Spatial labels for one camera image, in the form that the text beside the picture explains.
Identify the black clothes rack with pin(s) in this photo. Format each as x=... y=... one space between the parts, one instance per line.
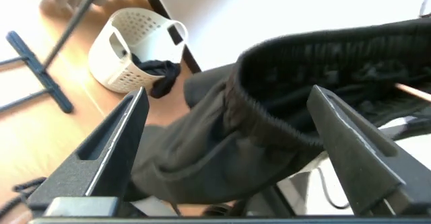
x=37 y=71

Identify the pink clothes hanger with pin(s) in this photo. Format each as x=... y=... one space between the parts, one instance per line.
x=414 y=93

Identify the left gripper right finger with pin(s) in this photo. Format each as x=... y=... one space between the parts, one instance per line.
x=353 y=163

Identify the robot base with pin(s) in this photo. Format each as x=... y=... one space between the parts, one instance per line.
x=293 y=193

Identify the black garment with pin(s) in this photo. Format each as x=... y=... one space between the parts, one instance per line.
x=269 y=82

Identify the white laundry basket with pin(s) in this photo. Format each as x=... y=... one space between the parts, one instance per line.
x=101 y=59

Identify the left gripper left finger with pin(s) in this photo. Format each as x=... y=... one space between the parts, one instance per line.
x=114 y=163

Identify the heap of clothes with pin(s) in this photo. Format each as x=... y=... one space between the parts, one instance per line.
x=161 y=72

